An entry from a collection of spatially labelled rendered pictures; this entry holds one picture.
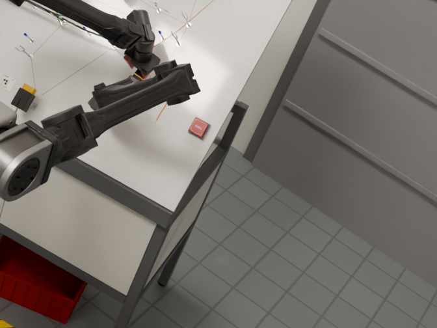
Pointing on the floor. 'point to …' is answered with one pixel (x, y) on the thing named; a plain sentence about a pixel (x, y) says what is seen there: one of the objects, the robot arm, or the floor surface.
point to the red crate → (37, 282)
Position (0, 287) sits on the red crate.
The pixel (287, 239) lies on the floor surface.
